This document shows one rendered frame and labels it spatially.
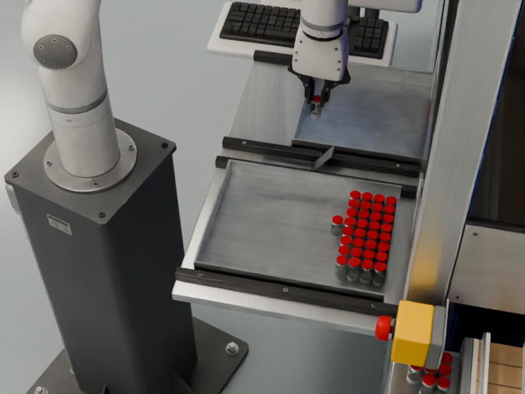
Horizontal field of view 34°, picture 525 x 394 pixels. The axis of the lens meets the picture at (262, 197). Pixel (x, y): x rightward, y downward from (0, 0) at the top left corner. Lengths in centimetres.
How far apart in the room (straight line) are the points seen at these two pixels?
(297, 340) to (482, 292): 123
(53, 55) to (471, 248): 74
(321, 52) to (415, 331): 57
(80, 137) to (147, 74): 167
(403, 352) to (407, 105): 69
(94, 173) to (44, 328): 96
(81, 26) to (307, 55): 42
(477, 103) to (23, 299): 188
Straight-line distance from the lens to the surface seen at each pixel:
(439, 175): 119
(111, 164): 178
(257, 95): 190
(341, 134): 182
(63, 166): 180
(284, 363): 250
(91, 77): 163
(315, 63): 165
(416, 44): 349
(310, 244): 162
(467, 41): 104
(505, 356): 147
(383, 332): 136
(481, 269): 133
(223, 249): 161
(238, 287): 154
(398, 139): 182
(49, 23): 149
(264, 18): 220
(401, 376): 148
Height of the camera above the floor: 214
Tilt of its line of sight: 48 degrees down
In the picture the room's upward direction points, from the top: 1 degrees counter-clockwise
